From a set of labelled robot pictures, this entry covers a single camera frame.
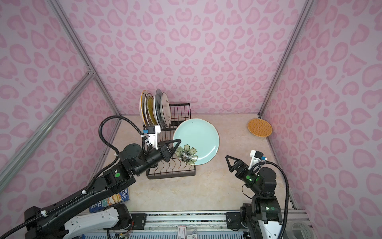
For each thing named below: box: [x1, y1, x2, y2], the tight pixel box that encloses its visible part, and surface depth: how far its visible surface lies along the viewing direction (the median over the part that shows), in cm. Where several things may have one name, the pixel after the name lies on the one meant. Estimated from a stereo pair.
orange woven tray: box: [247, 118, 273, 138], surface depth 113 cm
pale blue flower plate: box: [173, 118, 220, 166], surface depth 63 cm
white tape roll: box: [286, 222, 313, 239], surface depth 70 cm
